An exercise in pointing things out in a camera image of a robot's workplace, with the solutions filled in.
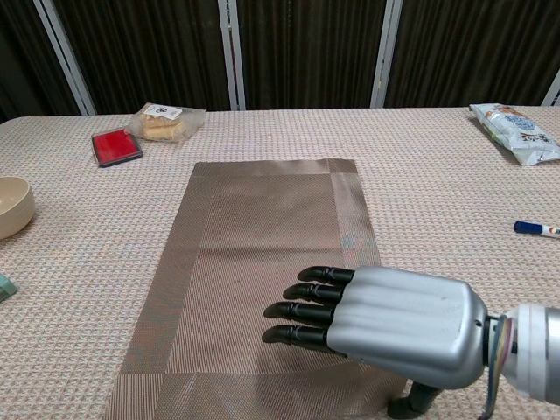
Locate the blue capped white marker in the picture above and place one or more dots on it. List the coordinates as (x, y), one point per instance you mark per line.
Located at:
(536, 228)

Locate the beige bowl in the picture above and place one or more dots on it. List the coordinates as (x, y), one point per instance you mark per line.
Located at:
(13, 205)

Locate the white snack bag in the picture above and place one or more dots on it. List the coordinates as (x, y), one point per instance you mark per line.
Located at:
(516, 131)

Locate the brown woven placemat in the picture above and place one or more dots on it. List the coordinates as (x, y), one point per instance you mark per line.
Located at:
(245, 245)

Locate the small green block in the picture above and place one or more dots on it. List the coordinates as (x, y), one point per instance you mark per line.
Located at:
(6, 288)

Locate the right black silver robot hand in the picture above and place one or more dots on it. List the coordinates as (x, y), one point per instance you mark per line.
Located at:
(407, 319)

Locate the beige woven tablecloth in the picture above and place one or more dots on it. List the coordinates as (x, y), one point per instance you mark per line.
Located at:
(65, 306)

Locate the red ink pad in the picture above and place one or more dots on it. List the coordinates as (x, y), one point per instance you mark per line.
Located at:
(116, 146)

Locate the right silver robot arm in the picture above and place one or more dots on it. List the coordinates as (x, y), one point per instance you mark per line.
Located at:
(536, 350)

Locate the bagged bread bun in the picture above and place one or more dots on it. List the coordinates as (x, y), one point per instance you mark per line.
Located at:
(164, 124)

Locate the white partition post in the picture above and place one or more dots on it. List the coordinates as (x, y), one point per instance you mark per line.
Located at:
(385, 52)
(65, 61)
(232, 57)
(553, 89)

